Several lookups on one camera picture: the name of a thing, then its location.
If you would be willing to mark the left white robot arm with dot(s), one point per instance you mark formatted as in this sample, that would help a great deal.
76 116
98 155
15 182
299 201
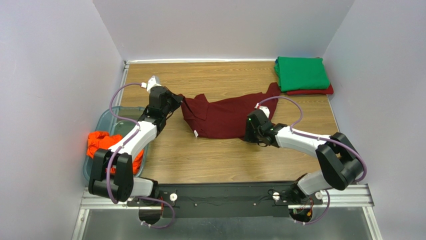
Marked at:
111 173

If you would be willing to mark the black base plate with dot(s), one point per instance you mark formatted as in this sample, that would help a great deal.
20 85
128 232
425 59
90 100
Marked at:
279 199

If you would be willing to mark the orange t shirt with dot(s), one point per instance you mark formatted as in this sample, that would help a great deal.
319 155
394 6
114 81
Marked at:
103 140

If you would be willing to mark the aluminium rail frame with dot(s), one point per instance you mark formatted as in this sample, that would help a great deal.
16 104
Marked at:
345 215

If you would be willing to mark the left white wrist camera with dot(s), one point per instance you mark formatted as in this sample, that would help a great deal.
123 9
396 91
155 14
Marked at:
154 81

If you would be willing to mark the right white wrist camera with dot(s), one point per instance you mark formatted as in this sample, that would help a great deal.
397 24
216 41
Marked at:
264 109

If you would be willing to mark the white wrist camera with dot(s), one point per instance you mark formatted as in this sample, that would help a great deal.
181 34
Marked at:
154 81
264 109

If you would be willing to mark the red folded t shirt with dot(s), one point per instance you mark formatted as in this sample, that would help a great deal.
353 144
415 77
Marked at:
327 91

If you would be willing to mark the maroon t shirt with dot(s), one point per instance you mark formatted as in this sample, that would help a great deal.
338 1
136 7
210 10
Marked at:
223 119

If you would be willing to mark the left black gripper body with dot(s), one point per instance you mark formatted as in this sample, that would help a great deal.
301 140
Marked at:
173 101

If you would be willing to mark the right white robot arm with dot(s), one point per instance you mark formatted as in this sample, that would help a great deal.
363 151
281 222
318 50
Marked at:
339 162

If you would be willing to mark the green folded t shirt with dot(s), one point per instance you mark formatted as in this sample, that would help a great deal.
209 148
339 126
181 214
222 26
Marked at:
301 73

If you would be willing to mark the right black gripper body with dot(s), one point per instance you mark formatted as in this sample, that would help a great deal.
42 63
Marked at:
249 132

